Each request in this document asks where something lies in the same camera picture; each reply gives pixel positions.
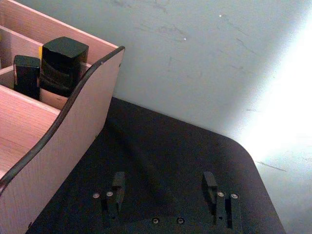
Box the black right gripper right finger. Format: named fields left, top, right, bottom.
left=201, top=171, right=242, bottom=229

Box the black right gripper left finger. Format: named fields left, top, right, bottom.
left=92, top=171, right=127, bottom=228

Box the pale wooden organizer box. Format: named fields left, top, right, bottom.
left=0, top=0, right=126, bottom=234

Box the large black rounded block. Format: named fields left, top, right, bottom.
left=39, top=36, right=89, bottom=98

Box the small black rectangular block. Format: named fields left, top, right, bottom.
left=13, top=55, right=41, bottom=101

